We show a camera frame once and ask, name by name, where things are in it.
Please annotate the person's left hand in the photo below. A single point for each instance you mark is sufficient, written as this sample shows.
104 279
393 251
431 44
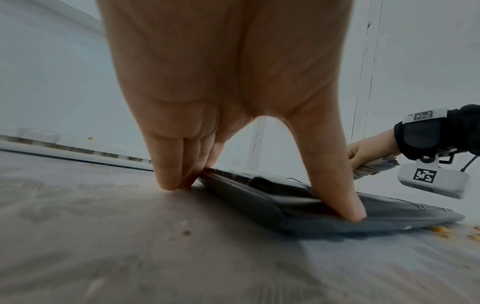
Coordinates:
225 74

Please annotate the black keyboard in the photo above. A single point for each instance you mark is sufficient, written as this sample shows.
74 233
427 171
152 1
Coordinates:
318 213

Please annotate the white keyboard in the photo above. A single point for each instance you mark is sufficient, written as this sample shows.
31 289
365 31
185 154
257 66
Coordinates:
56 144

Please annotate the white wooden frame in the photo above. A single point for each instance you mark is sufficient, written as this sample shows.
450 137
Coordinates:
365 68

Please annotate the grey fluffy cloth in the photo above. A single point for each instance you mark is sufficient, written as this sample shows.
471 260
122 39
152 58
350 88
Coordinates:
375 167

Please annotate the scattered orange crumbs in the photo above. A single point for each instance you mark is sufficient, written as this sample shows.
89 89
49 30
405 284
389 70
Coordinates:
440 229

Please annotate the person's right forearm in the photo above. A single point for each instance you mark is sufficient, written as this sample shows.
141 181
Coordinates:
442 133

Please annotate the white marker right wristband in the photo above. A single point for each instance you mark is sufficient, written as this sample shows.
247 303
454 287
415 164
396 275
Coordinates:
423 115

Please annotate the person's right hand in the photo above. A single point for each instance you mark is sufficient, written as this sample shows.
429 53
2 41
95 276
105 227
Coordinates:
371 151

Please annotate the floral tablecloth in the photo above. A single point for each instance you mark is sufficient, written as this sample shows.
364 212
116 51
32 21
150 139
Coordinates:
112 252

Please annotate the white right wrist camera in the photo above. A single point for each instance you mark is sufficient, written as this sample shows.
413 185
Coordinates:
431 178

